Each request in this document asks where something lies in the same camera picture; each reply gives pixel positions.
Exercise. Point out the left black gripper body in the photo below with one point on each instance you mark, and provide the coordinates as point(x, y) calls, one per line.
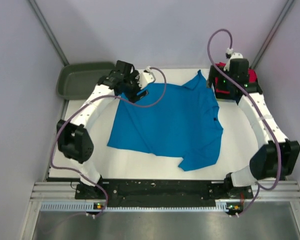
point(131, 87)

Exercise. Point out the blue t shirt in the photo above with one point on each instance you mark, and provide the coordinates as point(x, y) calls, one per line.
point(178, 121)

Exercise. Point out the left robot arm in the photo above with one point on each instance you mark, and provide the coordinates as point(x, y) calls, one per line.
point(74, 140)

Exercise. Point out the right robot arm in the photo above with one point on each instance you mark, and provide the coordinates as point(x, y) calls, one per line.
point(276, 155)

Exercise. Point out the folded red t shirt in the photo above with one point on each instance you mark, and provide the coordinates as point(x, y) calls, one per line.
point(221, 85)

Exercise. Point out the dark green plastic bin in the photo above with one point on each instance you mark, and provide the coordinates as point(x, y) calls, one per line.
point(77, 81)

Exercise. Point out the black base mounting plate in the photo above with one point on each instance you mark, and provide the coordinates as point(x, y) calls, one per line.
point(158, 193)

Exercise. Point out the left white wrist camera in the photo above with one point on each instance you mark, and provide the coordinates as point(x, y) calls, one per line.
point(146, 77)

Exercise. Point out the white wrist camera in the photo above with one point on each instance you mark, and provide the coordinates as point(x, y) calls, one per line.
point(146, 77)
point(230, 55)

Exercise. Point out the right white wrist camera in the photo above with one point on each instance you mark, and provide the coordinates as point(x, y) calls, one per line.
point(230, 55)

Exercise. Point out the right aluminium corner post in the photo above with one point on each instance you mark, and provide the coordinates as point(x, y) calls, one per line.
point(287, 7)

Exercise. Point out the aluminium corner post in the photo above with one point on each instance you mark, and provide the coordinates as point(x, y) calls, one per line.
point(51, 37)
point(287, 7)

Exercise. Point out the left aluminium corner post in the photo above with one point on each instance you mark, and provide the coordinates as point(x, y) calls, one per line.
point(51, 37)

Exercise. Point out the grey slotted cable duct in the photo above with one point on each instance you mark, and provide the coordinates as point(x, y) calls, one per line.
point(97, 207)

